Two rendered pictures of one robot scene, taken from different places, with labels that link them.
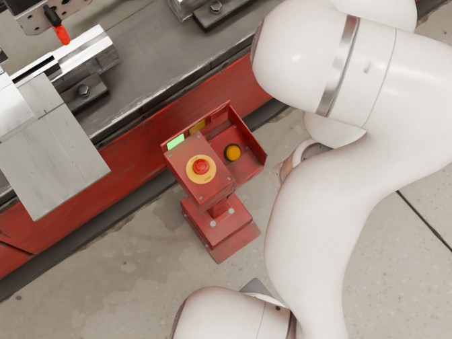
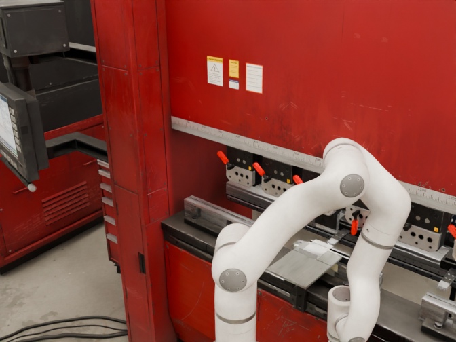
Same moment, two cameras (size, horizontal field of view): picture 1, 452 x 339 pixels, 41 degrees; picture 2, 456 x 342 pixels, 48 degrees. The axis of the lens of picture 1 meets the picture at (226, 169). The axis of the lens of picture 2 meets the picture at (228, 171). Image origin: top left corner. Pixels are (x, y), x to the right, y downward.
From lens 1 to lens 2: 1.26 m
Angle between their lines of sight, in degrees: 64
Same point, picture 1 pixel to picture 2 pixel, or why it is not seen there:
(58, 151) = (305, 269)
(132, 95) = not seen: hidden behind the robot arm
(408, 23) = (385, 191)
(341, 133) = (352, 261)
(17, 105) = (319, 252)
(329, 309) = (259, 230)
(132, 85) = not seen: hidden behind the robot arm
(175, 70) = (386, 322)
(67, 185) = (290, 275)
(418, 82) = (342, 155)
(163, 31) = (406, 313)
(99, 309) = not seen: outside the picture
